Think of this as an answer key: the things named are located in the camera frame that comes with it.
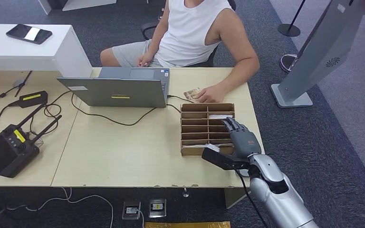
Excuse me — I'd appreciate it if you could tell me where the grey laptop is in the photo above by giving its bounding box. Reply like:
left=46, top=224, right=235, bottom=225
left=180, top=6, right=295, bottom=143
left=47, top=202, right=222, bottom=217
left=56, top=66, right=171, bottom=109

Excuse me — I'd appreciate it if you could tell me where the black stanchion post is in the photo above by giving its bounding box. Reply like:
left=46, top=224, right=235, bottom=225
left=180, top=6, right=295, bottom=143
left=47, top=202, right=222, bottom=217
left=277, top=0, right=307, bottom=38

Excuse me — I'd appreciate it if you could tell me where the floor socket with white plug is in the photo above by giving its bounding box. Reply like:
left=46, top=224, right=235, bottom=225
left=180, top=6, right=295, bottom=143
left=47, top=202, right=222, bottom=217
left=122, top=201, right=141, bottom=220

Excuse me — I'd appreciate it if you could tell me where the clear plastic stand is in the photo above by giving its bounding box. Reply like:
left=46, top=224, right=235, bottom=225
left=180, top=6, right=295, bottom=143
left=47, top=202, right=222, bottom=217
left=27, top=133, right=45, bottom=148

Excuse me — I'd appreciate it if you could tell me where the floor socket with yellow label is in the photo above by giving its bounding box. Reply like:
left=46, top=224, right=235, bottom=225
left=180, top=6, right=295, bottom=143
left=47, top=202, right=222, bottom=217
left=148, top=198, right=167, bottom=219

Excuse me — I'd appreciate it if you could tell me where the black office chair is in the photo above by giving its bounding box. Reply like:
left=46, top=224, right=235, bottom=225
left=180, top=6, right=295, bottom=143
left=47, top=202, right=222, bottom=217
left=140, top=0, right=237, bottom=68

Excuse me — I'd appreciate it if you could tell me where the black laptop power cable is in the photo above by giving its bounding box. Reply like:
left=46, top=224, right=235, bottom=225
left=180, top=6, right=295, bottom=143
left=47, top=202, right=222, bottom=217
left=29, top=90, right=195, bottom=138

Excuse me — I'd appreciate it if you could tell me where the white furniture panel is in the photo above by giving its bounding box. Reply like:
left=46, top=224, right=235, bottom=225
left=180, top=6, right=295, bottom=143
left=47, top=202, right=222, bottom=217
left=38, top=0, right=117, bottom=16

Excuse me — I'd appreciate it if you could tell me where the grey kiosk stand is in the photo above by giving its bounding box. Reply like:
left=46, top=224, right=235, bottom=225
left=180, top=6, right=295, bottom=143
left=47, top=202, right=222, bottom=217
left=270, top=0, right=365, bottom=109

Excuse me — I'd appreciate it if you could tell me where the black power adapter yellow label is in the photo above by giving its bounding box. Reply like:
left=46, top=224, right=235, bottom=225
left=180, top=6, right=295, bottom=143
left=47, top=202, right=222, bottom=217
left=19, top=91, right=48, bottom=109

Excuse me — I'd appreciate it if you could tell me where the short white plug cable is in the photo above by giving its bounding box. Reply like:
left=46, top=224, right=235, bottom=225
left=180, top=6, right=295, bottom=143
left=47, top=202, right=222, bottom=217
left=136, top=209, right=145, bottom=228

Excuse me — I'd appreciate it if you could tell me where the person's right hand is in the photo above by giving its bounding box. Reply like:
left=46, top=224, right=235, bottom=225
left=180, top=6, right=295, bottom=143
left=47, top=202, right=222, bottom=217
left=136, top=52, right=154, bottom=67

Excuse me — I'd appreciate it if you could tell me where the black remote controller with antennas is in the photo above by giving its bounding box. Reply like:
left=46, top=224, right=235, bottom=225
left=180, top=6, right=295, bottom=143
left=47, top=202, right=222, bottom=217
left=0, top=104, right=63, bottom=179

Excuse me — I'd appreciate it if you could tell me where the beige desk leg panel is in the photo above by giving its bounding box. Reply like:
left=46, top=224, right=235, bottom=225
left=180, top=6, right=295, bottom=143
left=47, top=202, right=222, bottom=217
left=224, top=188, right=252, bottom=209

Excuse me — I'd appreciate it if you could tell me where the person's left hand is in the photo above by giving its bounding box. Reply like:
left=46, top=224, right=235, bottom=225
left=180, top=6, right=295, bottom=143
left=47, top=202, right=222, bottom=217
left=194, top=84, right=231, bottom=104

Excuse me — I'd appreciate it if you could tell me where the yellow package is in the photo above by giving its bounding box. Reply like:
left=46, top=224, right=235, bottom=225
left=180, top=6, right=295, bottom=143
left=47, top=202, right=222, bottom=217
left=144, top=221, right=231, bottom=228

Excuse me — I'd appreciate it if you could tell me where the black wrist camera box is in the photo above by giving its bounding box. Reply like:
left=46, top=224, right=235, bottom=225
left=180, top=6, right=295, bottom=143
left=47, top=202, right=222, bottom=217
left=201, top=143, right=251, bottom=172

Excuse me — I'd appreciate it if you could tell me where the thin black cable with stand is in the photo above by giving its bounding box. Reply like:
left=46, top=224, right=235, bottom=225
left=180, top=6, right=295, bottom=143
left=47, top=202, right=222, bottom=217
left=0, top=70, right=33, bottom=101

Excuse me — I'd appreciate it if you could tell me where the long white floor cable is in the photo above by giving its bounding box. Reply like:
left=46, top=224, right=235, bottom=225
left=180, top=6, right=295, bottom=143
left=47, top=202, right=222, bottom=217
left=0, top=187, right=115, bottom=228

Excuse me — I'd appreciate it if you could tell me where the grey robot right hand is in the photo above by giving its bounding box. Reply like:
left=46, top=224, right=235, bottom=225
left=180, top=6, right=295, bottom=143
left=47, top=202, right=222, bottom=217
left=221, top=117, right=262, bottom=160

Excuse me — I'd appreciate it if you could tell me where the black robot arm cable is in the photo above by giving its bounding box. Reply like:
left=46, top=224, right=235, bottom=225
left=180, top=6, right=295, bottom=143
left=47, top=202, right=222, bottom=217
left=231, top=163, right=269, bottom=228

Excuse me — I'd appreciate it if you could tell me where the black smartphone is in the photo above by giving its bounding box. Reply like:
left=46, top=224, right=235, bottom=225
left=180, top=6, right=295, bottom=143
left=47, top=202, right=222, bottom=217
left=6, top=24, right=53, bottom=45

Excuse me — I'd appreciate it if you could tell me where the cardboard card organizer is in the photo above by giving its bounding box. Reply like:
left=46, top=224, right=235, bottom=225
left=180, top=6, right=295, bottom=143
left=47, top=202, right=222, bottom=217
left=180, top=103, right=236, bottom=157

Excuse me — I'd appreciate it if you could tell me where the white counter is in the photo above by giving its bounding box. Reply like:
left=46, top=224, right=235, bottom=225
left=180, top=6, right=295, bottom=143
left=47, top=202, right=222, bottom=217
left=0, top=24, right=93, bottom=78

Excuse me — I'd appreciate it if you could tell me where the silver stanchion base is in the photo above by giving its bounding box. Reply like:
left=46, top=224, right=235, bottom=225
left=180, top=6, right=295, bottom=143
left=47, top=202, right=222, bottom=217
left=279, top=54, right=298, bottom=74

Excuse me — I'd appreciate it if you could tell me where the person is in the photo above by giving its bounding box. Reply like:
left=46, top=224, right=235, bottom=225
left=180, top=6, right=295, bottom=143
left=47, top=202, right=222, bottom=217
left=100, top=0, right=260, bottom=104

